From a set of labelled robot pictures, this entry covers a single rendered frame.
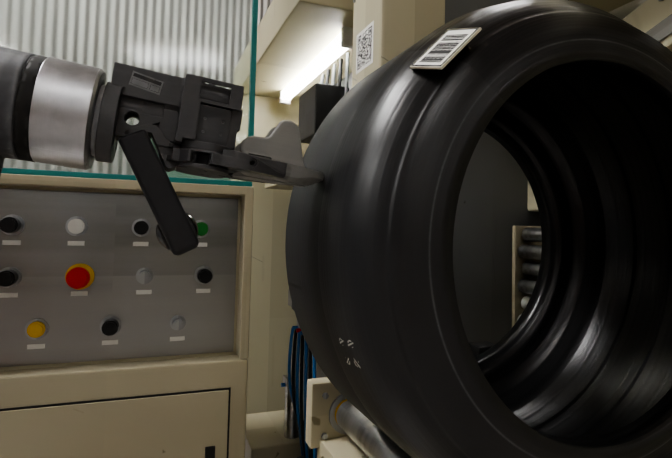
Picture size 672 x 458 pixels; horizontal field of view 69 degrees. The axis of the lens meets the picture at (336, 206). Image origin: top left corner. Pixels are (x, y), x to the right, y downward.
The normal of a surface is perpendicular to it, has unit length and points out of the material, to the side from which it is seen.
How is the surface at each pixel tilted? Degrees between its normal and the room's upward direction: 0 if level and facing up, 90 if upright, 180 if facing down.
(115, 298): 90
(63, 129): 118
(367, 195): 83
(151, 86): 90
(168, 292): 90
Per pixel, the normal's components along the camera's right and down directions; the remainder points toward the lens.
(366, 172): -0.42, -0.24
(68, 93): 0.37, -0.22
